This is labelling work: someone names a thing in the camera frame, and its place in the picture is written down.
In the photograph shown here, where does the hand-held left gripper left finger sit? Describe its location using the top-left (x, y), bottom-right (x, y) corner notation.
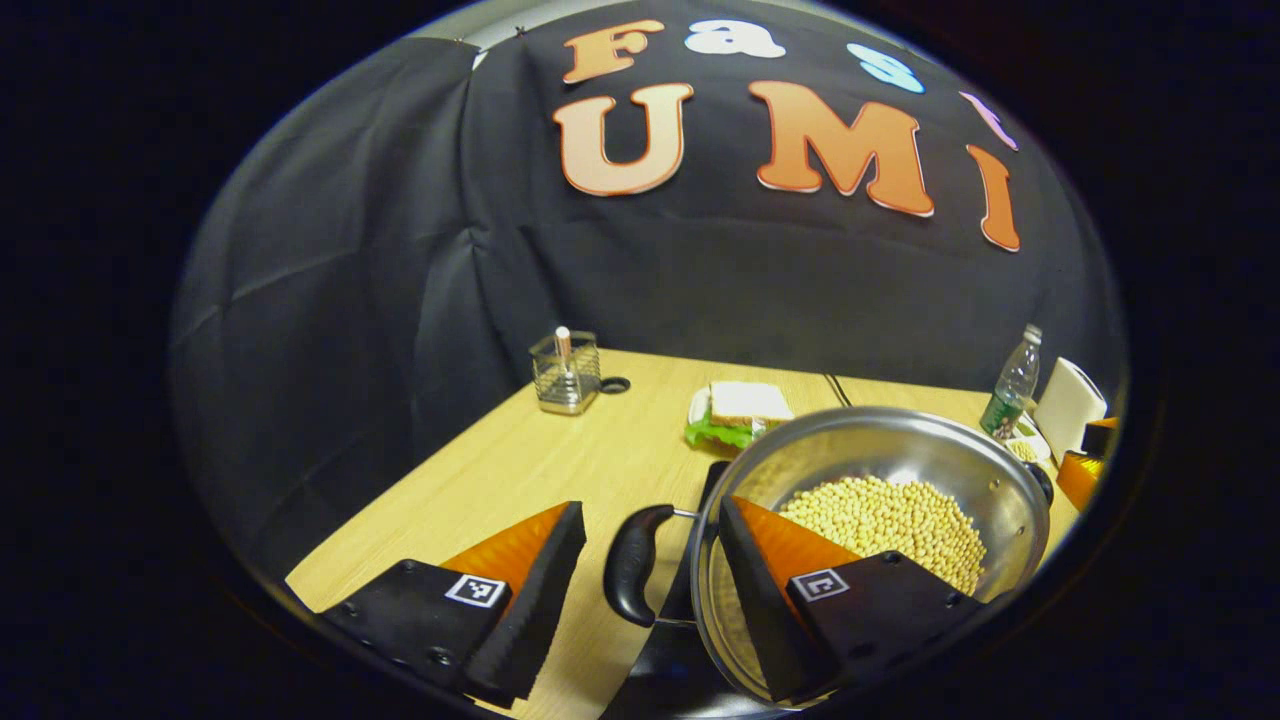
top-left (320, 500), bottom-right (589, 709)

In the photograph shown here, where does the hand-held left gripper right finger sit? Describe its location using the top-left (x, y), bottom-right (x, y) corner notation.
top-left (718, 494), bottom-right (992, 705)

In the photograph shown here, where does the black induction cooktop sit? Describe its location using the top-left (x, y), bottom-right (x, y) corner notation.
top-left (598, 460), bottom-right (801, 720)

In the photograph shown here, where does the steel pot with black handles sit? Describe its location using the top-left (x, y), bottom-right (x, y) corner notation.
top-left (603, 405), bottom-right (1057, 707)

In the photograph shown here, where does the white divided dish with beans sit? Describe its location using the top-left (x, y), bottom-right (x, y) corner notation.
top-left (1004, 420), bottom-right (1054, 467)

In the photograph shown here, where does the white toaster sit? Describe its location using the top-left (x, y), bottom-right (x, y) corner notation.
top-left (1032, 357), bottom-right (1110, 467)

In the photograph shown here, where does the pile of yellow soybeans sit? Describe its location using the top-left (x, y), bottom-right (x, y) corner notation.
top-left (778, 476), bottom-right (989, 597)

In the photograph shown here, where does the clear plastic water bottle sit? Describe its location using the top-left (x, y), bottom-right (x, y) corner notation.
top-left (979, 323), bottom-right (1044, 440)

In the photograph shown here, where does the sandwich with lettuce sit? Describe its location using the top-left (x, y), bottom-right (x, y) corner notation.
top-left (685, 380), bottom-right (797, 452)

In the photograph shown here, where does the black backdrop cloth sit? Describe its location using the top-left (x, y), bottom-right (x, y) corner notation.
top-left (170, 0), bottom-right (1131, 583)

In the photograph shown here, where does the wire mesh utensil holder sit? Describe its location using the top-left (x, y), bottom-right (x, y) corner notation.
top-left (529, 330), bottom-right (603, 417)

